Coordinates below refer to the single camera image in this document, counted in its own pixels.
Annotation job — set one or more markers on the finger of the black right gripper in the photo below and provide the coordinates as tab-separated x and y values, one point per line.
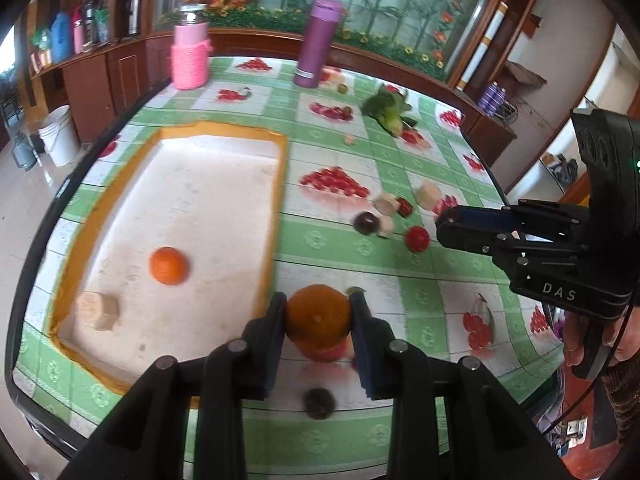
479	218
469	240

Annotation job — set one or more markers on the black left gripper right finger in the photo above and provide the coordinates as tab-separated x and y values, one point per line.
371	338

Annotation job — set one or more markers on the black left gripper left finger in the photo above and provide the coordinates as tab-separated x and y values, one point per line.
264	337

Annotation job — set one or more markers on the orange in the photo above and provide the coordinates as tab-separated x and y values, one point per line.
317	318
169	266

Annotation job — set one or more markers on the beige cut block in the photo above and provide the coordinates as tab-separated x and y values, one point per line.
386	204

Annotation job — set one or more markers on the right hand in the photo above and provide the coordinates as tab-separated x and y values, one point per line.
575	328

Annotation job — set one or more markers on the large beige cylinder block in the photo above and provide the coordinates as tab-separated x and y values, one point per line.
428	195

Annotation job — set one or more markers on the red tomato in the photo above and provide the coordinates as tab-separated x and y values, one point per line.
417	239

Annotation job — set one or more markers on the red jujube date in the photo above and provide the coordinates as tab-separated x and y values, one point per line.
405	209

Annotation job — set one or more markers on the small beige block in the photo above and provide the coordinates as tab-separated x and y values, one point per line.
385	226

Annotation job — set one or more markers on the dark plum near gripper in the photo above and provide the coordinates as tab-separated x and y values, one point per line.
319	403

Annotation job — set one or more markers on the dark purple plum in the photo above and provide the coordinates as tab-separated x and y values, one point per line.
366	223

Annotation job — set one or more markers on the green fruit tablecloth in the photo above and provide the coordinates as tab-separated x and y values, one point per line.
446	303

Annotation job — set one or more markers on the orange in tray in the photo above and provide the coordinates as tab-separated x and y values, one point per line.
169	266

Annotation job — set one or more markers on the yellow rimmed white tray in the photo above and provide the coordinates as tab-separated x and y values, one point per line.
212	191

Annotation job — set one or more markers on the green bok choy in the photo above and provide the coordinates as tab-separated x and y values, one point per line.
389	108

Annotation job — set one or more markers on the beige cylinder block in tray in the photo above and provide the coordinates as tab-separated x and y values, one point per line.
97	311

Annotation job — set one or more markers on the purple thermos bottle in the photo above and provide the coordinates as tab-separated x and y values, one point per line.
323	19

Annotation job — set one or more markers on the white plastic bucket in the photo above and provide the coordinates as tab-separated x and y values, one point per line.
59	137

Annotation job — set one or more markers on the pink knitted cover bottle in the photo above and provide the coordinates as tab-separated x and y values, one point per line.
191	48

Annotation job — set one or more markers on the blue plastic jug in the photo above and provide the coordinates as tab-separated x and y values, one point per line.
62	38

